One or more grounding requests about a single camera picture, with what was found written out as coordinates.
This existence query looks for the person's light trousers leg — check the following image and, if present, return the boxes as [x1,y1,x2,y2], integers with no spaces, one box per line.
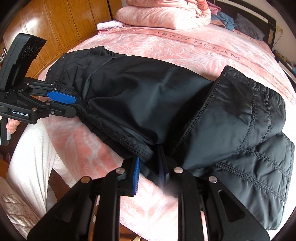
[6,120,76,218]

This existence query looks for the orange wooden wardrobe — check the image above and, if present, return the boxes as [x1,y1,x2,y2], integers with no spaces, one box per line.
[1,0,122,77]

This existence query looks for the blue garment on bed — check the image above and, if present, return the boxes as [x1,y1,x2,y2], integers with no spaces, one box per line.
[211,11,235,32]

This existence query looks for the black padded pants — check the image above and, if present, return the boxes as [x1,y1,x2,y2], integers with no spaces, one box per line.
[45,45,295,231]

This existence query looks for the grey pillow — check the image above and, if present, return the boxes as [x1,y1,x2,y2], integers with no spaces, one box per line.
[235,13,265,41]

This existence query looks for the white pink folded towel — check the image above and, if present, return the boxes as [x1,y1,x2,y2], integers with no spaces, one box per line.
[97,20,125,31]

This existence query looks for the person's left hand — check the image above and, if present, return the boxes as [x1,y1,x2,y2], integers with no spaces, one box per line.
[6,118,21,134]

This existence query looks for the folded pink quilt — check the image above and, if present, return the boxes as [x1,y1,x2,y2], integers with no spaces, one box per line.
[115,1,211,30]

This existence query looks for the pink garment near headboard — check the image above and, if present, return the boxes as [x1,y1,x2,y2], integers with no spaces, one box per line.
[206,1,222,15]

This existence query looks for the pink leaf-print bed blanket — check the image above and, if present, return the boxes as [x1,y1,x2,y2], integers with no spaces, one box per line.
[38,22,296,241]

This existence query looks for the dark wooden headboard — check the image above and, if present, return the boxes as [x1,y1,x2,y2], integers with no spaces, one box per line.
[210,0,276,49]

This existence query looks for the dark bedside table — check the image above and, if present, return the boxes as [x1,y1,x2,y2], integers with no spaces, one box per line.
[273,50,295,82]

